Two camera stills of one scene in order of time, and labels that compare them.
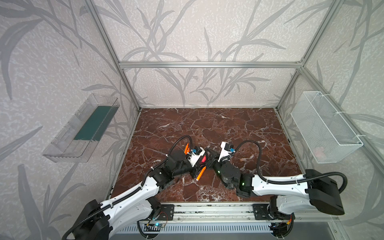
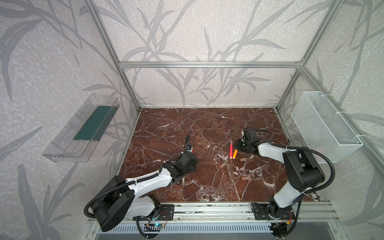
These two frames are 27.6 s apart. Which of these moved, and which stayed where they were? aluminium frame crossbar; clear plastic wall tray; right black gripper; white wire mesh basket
Moved: right black gripper
Stayed: clear plastic wall tray; white wire mesh basket; aluminium frame crossbar
